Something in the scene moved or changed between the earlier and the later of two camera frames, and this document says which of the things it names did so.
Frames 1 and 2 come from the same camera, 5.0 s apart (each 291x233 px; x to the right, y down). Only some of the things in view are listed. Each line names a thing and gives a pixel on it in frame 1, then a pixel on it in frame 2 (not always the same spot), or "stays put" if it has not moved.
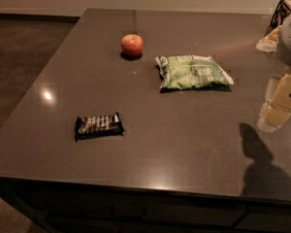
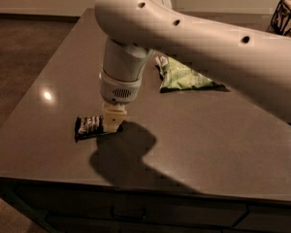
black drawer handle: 113,216 stays put
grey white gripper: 290,44 to 119,89
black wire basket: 282,10 stays put
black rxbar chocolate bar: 98,126 stays put
